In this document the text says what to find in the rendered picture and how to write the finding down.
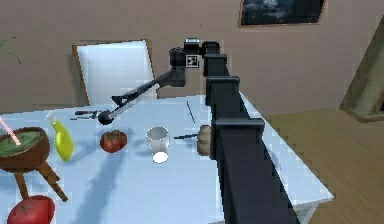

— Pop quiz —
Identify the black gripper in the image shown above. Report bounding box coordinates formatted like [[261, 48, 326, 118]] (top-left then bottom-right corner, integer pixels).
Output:
[[97, 46, 187, 126]]

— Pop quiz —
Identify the dark red tomato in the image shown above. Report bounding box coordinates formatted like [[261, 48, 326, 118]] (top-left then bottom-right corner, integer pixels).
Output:
[[99, 129, 128, 154]]

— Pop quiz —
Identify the black knife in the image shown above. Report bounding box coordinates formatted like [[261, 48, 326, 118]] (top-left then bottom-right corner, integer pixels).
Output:
[[74, 109, 102, 117]]

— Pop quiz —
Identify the black fork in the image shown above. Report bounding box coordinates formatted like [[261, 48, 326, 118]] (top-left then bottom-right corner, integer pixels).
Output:
[[69, 115, 99, 121]]

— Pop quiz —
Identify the white translucent cup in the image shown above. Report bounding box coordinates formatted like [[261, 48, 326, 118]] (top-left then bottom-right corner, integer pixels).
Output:
[[145, 126, 171, 165]]

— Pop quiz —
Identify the thin black pencil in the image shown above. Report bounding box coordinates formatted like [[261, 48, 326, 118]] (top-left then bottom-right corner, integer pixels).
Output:
[[185, 100, 197, 124]]

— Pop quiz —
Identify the short black pen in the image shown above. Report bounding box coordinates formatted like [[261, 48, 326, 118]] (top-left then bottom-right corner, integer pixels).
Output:
[[173, 133, 200, 141]]

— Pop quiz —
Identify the yellow spray bottle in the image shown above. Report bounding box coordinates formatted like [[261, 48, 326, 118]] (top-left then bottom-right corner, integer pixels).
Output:
[[46, 111, 75, 162]]

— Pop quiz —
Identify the white table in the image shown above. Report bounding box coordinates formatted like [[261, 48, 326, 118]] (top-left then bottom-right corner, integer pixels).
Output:
[[0, 94, 335, 224]]

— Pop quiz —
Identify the brown pepper mill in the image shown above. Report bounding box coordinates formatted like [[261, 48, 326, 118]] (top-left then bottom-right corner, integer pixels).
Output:
[[196, 124, 213, 157]]

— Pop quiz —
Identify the brown bowl on wooden stand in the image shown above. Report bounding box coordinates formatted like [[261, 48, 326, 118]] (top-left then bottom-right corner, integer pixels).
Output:
[[0, 126, 69, 203]]

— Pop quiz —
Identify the pink straw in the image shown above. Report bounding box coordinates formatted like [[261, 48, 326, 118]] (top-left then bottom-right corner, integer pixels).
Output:
[[0, 116, 22, 147]]

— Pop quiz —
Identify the green house plant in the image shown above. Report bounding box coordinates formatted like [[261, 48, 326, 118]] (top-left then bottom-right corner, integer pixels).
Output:
[[0, 35, 22, 65]]

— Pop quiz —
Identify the bright red apple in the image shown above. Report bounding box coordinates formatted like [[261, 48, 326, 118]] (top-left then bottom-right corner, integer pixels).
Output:
[[6, 195, 56, 224]]

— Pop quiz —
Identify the white chair with wooden frame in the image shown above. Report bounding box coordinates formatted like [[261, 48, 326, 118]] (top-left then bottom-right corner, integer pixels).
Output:
[[71, 38, 160, 106]]

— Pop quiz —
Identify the dark framed wall picture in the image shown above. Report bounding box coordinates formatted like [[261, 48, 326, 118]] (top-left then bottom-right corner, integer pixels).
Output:
[[238, 0, 329, 29]]

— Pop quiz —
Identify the olive brown door frame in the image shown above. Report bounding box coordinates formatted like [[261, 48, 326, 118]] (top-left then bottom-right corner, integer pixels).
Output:
[[339, 14, 384, 124]]

